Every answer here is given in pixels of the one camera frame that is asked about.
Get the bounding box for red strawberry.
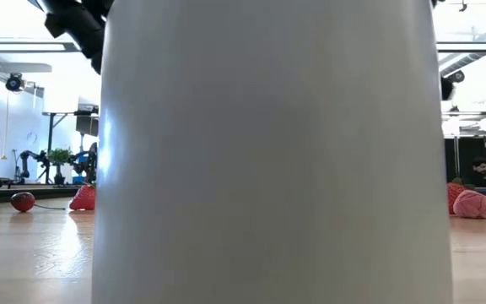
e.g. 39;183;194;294
68;182;98;212
445;176;468;215

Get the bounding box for dark red cherry with stem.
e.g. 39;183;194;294
9;191;67;214

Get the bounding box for pink raspberry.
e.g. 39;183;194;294
452;189;486;220

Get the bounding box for green plant with white pot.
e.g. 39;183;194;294
90;0;455;304

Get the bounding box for black robot with blue parts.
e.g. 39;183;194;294
72;142;100;185

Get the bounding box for grey box on stand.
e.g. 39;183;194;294
75;114;100;138

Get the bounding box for small green potted plant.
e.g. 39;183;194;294
46;147;73;186

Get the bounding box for black round ceiling fixture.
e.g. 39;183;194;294
4;72;27;93
440;69;466;101

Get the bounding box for person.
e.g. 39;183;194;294
464;156;486;189

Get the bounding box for long ceiling light bar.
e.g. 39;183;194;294
0;41;82;54
435;41;486;54

